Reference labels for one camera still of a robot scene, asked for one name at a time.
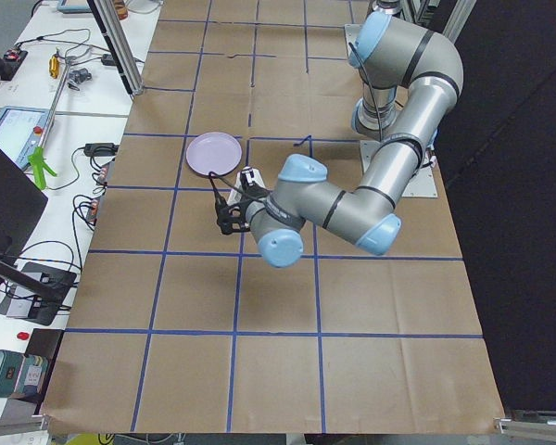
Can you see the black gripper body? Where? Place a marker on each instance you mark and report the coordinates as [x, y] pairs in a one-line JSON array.
[[256, 191]]

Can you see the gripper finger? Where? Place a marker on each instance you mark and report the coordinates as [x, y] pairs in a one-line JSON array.
[[247, 178]]

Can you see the white faceted cup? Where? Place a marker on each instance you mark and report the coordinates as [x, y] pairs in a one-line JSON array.
[[258, 190]]

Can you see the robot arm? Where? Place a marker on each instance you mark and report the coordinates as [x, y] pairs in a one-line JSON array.
[[397, 8], [412, 78]]

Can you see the lavender plate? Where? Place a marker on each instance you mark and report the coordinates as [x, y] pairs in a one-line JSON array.
[[214, 152]]

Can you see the brown paper table cover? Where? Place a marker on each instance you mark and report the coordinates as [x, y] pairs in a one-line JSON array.
[[176, 327]]

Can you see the black power adapter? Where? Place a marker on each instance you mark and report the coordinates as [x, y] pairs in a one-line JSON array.
[[100, 149]]

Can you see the green reacher grabber tool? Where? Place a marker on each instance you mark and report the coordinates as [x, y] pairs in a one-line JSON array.
[[36, 158]]

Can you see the black monitor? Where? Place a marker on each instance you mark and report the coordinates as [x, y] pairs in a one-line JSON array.
[[22, 205]]

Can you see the blue teach pendant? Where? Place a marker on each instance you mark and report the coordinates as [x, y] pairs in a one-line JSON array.
[[20, 132]]

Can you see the yellow tool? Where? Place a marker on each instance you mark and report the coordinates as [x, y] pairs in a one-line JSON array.
[[54, 66]]

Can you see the green box device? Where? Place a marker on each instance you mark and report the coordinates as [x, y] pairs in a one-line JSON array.
[[10, 363]]

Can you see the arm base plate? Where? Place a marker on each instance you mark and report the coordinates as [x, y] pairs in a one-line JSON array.
[[421, 185], [351, 32]]

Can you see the aluminium frame post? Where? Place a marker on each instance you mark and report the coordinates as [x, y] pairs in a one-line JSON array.
[[108, 22]]

